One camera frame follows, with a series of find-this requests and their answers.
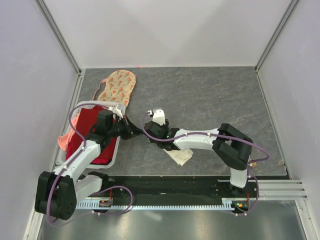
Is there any white slotted cable duct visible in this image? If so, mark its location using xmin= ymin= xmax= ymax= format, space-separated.
xmin=76 ymin=198 xmax=249 ymax=211

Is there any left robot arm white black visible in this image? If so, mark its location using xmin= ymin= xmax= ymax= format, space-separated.
xmin=34 ymin=109 xmax=143 ymax=220

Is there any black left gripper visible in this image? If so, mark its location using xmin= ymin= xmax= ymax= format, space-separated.
xmin=107 ymin=115 xmax=142 ymax=141

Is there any red cloth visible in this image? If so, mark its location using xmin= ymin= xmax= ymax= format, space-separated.
xmin=65 ymin=106 xmax=117 ymax=165

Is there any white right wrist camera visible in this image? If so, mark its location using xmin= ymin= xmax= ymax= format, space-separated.
xmin=147 ymin=108 xmax=166 ymax=126

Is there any white cloth napkin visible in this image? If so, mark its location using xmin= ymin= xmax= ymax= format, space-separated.
xmin=164 ymin=149 xmax=194 ymax=166

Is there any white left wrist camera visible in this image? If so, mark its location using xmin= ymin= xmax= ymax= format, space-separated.
xmin=112 ymin=103 xmax=126 ymax=119

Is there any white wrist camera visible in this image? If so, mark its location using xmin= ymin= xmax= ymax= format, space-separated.
xmin=147 ymin=108 xmax=166 ymax=126
xmin=112 ymin=103 xmax=126 ymax=119

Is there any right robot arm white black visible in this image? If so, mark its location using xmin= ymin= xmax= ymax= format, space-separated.
xmin=142 ymin=120 xmax=253 ymax=197

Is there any floral beige eye mask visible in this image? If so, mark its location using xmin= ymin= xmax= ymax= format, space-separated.
xmin=92 ymin=69 xmax=137 ymax=107

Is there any pink cloth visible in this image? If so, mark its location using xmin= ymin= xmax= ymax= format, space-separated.
xmin=57 ymin=113 xmax=80 ymax=152

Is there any white plastic basket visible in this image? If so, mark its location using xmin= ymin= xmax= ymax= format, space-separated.
xmin=56 ymin=100 xmax=120 ymax=169

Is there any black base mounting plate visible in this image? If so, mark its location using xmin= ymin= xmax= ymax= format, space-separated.
xmin=91 ymin=176 xmax=258 ymax=200

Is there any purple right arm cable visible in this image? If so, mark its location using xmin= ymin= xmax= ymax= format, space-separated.
xmin=141 ymin=112 xmax=271 ymax=216

